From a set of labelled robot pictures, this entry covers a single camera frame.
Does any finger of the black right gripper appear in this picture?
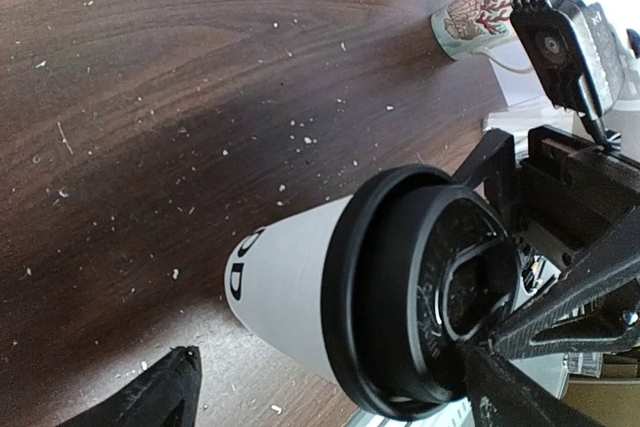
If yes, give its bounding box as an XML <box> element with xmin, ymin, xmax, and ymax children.
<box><xmin>489</xmin><ymin>246</ymin><xmax>639</xmax><ymax>359</ymax></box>

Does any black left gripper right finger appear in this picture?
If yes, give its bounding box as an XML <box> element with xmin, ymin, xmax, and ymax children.
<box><xmin>457</xmin><ymin>339</ymin><xmax>600</xmax><ymax>426</ymax></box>

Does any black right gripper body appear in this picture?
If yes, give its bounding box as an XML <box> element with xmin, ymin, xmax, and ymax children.
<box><xmin>454</xmin><ymin>0</ymin><xmax>639</xmax><ymax>267</ymax></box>

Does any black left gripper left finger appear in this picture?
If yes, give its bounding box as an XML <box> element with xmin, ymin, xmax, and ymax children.
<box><xmin>60</xmin><ymin>346</ymin><xmax>201</xmax><ymax>427</ymax></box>

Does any black plastic cup lid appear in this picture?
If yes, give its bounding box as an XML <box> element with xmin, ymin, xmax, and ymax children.
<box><xmin>320</xmin><ymin>164</ymin><xmax>519</xmax><ymax>421</ymax></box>

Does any white paper coffee cup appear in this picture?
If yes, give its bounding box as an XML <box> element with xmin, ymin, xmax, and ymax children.
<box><xmin>224</xmin><ymin>196</ymin><xmax>351</xmax><ymax>382</ymax></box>

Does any ceramic mug with coral print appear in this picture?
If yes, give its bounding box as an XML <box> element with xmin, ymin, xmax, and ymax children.
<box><xmin>430</xmin><ymin>0</ymin><xmax>533</xmax><ymax>74</ymax></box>

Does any metal front rail base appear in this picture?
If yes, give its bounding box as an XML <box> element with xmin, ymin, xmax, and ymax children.
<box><xmin>344</xmin><ymin>397</ymin><xmax>475</xmax><ymax>427</ymax></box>

